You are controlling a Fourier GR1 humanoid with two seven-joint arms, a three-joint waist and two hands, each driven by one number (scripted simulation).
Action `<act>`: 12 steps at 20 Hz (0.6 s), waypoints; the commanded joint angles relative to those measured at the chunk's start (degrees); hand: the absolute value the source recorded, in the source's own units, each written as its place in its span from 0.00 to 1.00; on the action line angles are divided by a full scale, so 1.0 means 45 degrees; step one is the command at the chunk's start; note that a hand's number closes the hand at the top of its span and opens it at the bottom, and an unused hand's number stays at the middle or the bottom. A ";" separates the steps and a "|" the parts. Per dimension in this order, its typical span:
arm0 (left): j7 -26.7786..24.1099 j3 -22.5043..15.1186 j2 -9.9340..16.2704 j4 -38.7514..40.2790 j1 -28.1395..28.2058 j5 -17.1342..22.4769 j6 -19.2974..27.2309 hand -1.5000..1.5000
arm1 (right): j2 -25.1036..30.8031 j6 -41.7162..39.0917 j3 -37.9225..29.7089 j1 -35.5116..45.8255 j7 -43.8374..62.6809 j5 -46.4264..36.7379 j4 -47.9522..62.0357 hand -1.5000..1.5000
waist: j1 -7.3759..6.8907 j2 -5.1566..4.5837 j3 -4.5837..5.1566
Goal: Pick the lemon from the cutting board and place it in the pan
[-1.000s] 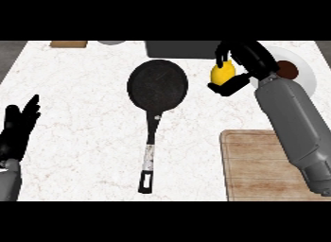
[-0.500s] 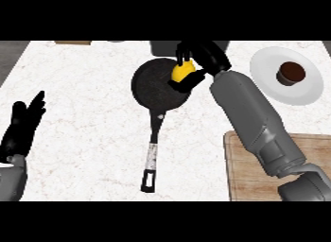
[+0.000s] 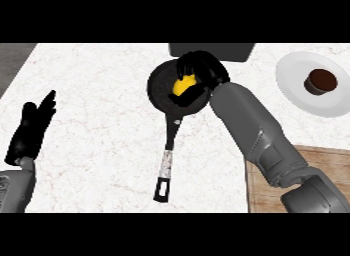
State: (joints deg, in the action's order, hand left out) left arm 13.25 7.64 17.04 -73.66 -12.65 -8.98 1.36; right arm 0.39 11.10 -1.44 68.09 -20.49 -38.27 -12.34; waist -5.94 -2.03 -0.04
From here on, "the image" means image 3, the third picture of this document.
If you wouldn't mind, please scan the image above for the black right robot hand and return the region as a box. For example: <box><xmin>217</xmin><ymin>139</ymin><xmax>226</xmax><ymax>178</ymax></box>
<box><xmin>167</xmin><ymin>50</ymin><xmax>232</xmax><ymax>108</ymax></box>

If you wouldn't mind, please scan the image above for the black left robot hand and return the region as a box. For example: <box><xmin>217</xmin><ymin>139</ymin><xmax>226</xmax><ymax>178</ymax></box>
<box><xmin>3</xmin><ymin>89</ymin><xmax>59</xmax><ymax>167</ymax></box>

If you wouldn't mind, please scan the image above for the yellow lemon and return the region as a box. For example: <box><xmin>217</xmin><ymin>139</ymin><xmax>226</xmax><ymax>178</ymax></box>
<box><xmin>172</xmin><ymin>73</ymin><xmax>198</xmax><ymax>97</ymax></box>

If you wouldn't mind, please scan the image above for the black frying pan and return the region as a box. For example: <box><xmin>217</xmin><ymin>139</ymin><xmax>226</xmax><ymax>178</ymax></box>
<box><xmin>146</xmin><ymin>58</ymin><xmax>214</xmax><ymax>204</ymax></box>

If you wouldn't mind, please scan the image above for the wooden cutting board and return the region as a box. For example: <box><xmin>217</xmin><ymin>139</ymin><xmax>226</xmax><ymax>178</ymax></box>
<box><xmin>244</xmin><ymin>144</ymin><xmax>350</xmax><ymax>214</ymax></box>

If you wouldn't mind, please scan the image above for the dark grey appliance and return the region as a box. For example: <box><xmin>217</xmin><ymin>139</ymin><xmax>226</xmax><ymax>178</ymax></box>
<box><xmin>169</xmin><ymin>43</ymin><xmax>257</xmax><ymax>64</ymax></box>

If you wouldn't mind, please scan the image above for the white round plate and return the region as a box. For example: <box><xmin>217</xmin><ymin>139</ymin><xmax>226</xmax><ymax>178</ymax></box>
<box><xmin>275</xmin><ymin>51</ymin><xmax>350</xmax><ymax>118</ymax></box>

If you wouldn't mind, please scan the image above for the brown chocolate cupcake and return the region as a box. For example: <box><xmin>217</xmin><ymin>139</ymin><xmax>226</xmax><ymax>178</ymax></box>
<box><xmin>303</xmin><ymin>68</ymin><xmax>340</xmax><ymax>96</ymax></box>

